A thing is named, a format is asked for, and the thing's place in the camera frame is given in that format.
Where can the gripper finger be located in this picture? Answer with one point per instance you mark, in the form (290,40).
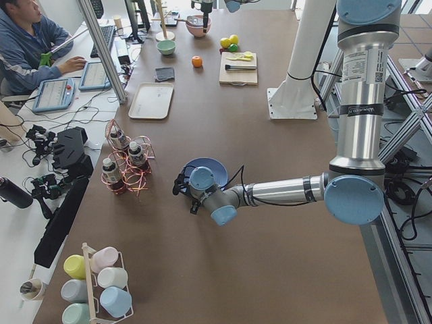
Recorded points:
(205,22)

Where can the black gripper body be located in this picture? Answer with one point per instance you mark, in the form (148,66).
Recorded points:
(204,7)
(194,206)

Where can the blue plate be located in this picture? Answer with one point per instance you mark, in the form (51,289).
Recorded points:
(204,172)

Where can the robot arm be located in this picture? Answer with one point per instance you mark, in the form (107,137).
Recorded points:
(233,5)
(352,188)

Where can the pink bowl with ice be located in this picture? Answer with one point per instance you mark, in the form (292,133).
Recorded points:
(194,25)

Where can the lower yellow lemon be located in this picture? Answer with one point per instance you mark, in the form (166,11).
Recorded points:
(225,43)

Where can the yellow lemon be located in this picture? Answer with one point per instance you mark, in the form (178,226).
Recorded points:
(234,39)
(225,43)

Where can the upper yellow lemon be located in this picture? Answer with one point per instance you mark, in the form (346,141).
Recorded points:
(234,39)

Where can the green lime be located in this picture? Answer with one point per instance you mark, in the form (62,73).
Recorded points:
(233,48)

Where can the wooden cup stand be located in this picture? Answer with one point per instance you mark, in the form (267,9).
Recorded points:
(165,34)

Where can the orange fruit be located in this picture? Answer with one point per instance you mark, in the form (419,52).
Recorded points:
(197,61)

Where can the green bowl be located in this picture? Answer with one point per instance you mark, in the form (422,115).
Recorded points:
(166,47)

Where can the lower left tea bottle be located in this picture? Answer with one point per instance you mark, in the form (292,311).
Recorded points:
(136,155)

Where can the tea bottle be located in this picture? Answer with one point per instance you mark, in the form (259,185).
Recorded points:
(136,155)
(112,176)
(119,140)

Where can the steel rod black cap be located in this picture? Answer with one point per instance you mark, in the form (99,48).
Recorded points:
(229,67)

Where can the thick lemon half slice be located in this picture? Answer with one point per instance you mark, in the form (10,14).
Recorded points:
(248,54)

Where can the yellow plastic knife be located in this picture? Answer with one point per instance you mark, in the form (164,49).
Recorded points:
(230,58)

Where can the lower right tea bottle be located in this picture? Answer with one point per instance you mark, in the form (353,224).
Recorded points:
(112,176)

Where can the grey cloth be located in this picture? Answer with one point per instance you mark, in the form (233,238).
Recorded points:
(164,74)

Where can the wooden cutting board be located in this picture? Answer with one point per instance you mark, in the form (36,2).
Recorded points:
(241,78)

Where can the top tea bottle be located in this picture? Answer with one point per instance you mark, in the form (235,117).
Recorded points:
(119,140)

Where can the cream rabbit tray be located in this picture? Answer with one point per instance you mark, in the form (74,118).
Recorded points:
(151,101)

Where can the pink cup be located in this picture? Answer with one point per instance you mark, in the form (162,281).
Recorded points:
(103,258)

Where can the white cup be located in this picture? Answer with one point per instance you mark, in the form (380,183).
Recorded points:
(113,276)

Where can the far teach pendant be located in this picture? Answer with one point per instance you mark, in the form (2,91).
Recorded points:
(94,78)

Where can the teach pendant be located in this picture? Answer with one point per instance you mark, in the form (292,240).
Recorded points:
(53,95)
(94,78)

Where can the yellow cup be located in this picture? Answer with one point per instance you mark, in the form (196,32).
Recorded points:
(74,266)

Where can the blue cup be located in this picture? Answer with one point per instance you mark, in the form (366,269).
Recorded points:
(116,301)

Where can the grey cup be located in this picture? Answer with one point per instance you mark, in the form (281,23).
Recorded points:
(75,291)

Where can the white cup rack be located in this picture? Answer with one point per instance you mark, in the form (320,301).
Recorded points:
(97,313)

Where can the near teach pendant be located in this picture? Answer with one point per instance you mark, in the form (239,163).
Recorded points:
(53,95)

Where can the green cup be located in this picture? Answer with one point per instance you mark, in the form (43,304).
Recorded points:
(76,313)

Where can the black water bottle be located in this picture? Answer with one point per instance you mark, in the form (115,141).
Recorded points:
(14,194)

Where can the seated person blue jacket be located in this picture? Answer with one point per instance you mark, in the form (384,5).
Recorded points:
(26,34)

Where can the paper cup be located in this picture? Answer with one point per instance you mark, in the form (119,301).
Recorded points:
(33,289)

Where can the copper wire bottle rack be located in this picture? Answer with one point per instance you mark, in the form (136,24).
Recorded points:
(126,167)

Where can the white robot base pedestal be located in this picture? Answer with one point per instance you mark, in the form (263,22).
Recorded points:
(295,97)

